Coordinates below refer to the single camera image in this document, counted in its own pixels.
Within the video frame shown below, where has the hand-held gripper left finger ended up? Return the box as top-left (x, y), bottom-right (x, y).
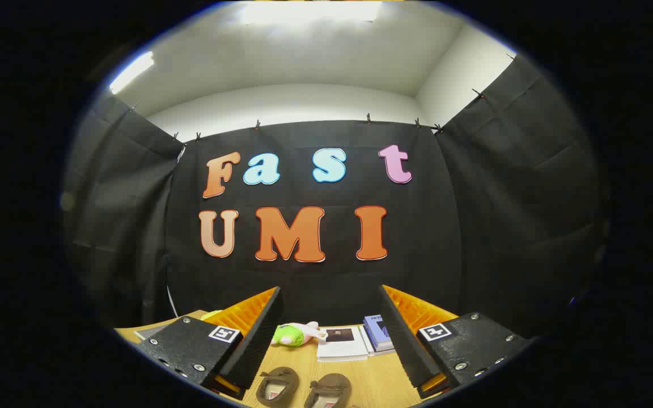
top-left (137, 286), bottom-right (283, 401)

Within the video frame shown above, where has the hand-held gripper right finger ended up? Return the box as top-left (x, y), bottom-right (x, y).
top-left (379, 284), bottom-right (534, 400)

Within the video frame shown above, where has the brown fuzzy shoe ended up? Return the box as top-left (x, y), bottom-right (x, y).
top-left (304, 373), bottom-right (353, 408)
top-left (256, 367), bottom-right (300, 407)

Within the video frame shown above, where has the cream fabric storage box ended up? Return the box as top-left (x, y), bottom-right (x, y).
top-left (134, 324), bottom-right (169, 342)

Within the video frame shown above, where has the green and pink plush toy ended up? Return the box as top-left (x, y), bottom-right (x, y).
top-left (271, 321), bottom-right (328, 347)

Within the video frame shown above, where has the blue cover book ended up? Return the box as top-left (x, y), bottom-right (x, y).
top-left (363, 314), bottom-right (395, 349)

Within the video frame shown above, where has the book with blue spine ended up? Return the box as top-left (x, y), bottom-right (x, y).
top-left (359, 324), bottom-right (396, 356)

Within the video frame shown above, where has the white book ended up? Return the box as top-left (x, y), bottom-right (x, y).
top-left (316, 325), bottom-right (370, 362)

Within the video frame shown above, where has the black backdrop cloth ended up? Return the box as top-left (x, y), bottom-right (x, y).
top-left (63, 54), bottom-right (610, 341)

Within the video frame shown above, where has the long ceiling tube light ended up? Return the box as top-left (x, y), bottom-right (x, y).
top-left (109, 51), bottom-right (155, 95)

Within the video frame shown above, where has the wide ceiling light panel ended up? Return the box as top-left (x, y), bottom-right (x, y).
top-left (241, 0), bottom-right (384, 24)

